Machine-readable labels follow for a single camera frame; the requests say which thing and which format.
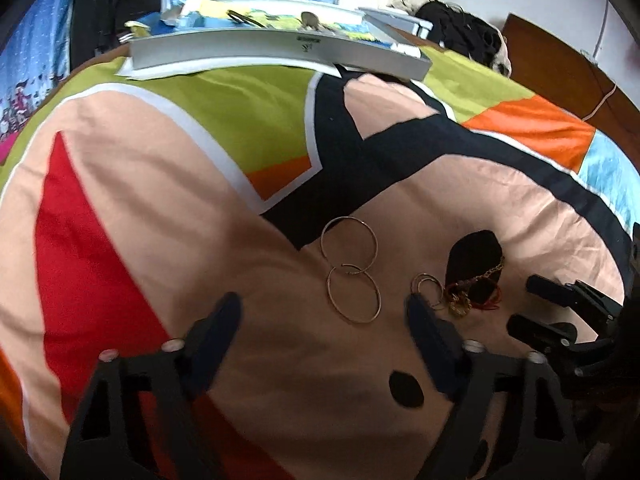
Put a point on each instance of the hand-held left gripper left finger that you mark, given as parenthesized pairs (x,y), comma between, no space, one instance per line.
(220,327)

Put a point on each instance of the colourful patchwork blanket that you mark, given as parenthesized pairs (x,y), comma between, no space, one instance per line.
(150,185)

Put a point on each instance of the grey flat box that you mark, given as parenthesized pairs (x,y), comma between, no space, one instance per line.
(400,22)

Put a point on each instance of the small thin hoop earrings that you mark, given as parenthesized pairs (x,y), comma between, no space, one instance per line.
(427,287)

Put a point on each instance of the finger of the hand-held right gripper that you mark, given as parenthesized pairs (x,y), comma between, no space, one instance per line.
(570,296)
(540,332)

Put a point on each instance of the grey shallow box tray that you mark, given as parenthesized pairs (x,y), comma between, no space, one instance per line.
(280,47)

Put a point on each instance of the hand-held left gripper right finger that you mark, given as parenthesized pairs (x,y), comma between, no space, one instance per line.
(430,335)

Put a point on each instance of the pile of dark clothes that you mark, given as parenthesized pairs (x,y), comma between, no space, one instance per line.
(465,32)

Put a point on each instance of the brown wooden headboard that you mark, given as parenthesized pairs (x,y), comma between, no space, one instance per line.
(560,70)

